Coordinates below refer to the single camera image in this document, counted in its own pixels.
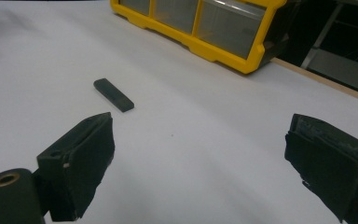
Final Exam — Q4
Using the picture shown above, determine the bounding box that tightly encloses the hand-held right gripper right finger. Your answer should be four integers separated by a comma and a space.
283, 113, 358, 224

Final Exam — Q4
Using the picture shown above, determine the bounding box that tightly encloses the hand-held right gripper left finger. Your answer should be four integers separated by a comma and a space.
36, 111, 117, 222

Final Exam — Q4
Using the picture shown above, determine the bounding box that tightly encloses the small black bar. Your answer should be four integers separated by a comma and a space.
93, 77, 135, 113

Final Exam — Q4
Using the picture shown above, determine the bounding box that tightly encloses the yellow black drawer organizer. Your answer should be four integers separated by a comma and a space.
110, 0, 300, 75

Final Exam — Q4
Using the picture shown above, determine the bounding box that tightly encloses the clear plastic drawer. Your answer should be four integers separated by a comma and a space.
153, 0, 200, 35

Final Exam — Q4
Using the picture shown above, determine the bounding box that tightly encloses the grey metal stand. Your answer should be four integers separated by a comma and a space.
300, 2, 358, 97

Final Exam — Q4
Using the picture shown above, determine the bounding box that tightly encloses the group of clear drawers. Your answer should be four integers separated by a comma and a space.
117, 0, 267, 60

